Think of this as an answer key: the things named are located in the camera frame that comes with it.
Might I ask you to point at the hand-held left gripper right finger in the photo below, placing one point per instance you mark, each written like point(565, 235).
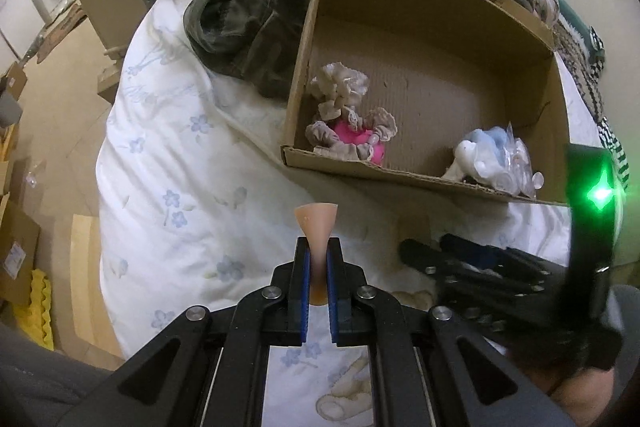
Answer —
point(334, 297)

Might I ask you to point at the person's right leg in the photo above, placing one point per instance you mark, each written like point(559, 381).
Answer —
point(627, 312)

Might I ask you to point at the large cardboard floor box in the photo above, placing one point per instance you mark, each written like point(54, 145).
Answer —
point(17, 252)

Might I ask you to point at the light blue fuzzy sock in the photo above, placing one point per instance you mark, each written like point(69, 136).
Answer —
point(487, 142)

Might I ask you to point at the person's left leg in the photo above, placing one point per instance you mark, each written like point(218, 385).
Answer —
point(45, 382)

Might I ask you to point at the white printed bed sheet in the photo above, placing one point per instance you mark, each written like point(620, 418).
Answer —
point(190, 187)

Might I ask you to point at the flat cardboard sheet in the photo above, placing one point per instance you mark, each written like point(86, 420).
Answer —
point(55, 34)

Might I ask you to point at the clear plastic bag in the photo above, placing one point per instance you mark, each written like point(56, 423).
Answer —
point(520, 167)

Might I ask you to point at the brown cardboard box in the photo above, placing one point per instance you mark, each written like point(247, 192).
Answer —
point(440, 72)

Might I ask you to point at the person's right hand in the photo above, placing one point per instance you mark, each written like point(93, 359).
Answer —
point(580, 397)

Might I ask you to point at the beige silicone pad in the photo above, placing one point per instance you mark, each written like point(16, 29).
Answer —
point(316, 219)

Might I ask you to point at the beige scrunchie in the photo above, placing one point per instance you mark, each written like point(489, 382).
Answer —
point(340, 87)

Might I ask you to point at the white fuzzy sock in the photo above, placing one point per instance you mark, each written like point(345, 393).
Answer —
point(462, 162)

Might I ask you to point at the light wooden board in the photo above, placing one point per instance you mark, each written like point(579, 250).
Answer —
point(92, 277)

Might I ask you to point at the beige wooden bedside cabinet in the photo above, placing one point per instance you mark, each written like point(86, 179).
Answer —
point(110, 7)

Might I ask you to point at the person's leg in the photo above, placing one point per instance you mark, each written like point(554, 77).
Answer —
point(627, 312)
point(45, 382)

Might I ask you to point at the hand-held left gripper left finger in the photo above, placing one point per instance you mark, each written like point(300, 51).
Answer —
point(300, 297)

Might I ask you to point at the white floor cabinets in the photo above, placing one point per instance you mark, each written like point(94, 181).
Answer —
point(15, 22)

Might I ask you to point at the dark camouflage garment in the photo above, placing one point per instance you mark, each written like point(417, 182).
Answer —
point(240, 17)

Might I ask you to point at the black white striped cloth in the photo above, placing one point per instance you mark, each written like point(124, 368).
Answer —
point(596, 49)
point(612, 147)

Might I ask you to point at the pink soft toy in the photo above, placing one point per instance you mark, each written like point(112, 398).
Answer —
point(357, 142)

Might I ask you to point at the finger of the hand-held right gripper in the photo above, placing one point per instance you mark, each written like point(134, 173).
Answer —
point(490, 252)
point(425, 259)

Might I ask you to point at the patterned knit blanket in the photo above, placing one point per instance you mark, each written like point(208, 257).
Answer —
point(580, 72)

